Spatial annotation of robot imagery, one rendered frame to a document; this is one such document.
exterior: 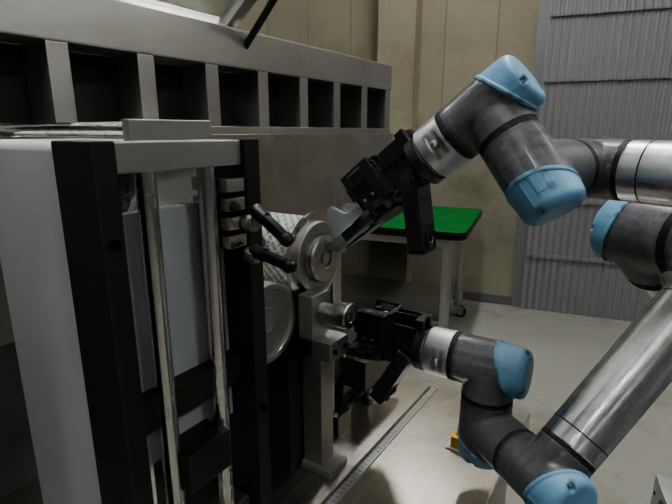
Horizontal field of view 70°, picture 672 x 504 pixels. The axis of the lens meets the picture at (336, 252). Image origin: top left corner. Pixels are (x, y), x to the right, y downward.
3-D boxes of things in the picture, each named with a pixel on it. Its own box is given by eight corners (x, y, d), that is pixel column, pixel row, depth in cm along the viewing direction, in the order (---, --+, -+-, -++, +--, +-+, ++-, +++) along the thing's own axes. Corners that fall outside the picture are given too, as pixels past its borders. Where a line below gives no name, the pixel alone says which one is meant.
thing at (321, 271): (307, 275, 73) (320, 228, 74) (296, 273, 74) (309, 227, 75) (331, 286, 79) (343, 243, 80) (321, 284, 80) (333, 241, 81)
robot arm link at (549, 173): (619, 187, 55) (566, 114, 59) (567, 194, 49) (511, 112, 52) (565, 224, 61) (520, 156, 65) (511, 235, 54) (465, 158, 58)
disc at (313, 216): (288, 314, 73) (285, 218, 70) (285, 313, 74) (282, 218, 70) (341, 287, 85) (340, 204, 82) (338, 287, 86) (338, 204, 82)
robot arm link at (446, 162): (480, 158, 65) (459, 161, 58) (453, 178, 67) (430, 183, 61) (448, 114, 66) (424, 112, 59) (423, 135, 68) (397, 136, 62)
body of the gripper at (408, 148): (362, 178, 75) (419, 127, 68) (393, 223, 74) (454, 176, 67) (335, 183, 69) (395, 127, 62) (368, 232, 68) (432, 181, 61)
